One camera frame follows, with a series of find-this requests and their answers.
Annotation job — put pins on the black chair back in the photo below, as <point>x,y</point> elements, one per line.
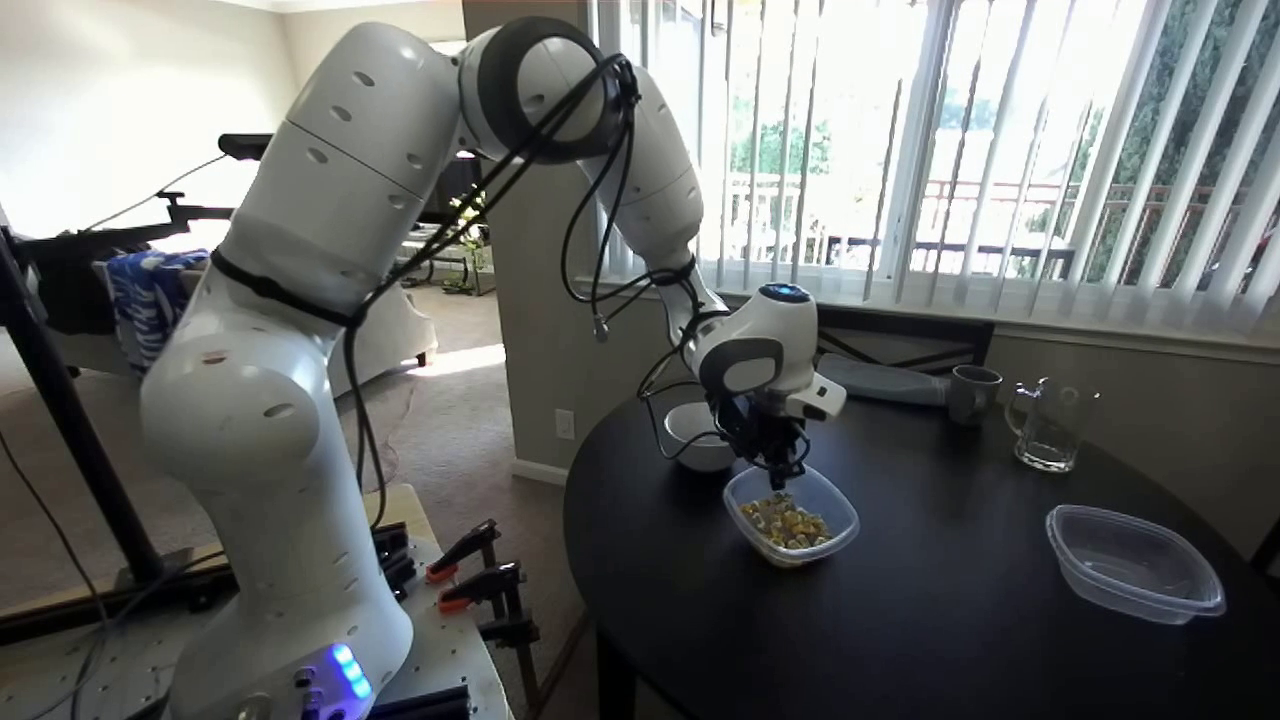
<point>907,343</point>

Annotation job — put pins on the round black table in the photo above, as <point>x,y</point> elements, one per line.
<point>944,607</point>

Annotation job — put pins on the folded grey cloth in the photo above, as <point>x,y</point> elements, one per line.
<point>889,387</point>

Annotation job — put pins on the red black clamp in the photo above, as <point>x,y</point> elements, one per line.
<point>476,542</point>
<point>485,587</point>

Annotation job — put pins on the dark grey mug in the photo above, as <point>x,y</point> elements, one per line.
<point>973,394</point>

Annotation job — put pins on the white vertical window blinds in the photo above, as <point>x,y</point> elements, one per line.
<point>1022,156</point>

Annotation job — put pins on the white bowl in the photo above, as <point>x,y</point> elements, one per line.
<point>693,442</point>

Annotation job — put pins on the black stand pole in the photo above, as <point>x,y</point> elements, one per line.
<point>16,314</point>

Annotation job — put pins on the clear lunch box with candy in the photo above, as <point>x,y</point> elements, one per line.
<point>798,521</point>

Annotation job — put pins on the empty clear plastic container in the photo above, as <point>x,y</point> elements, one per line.
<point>1132,567</point>

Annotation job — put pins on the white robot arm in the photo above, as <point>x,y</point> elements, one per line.
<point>240,411</point>

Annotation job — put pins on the black camera on tripod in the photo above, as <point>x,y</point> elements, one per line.
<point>181,214</point>

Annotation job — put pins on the red black clamp lower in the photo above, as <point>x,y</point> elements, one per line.
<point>485,587</point>

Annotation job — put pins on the red black clamp upper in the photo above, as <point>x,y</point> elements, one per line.
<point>476,542</point>

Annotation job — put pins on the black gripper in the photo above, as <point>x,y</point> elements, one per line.
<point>757,430</point>

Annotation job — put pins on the clear glass pitcher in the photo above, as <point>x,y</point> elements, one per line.
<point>1046,422</point>

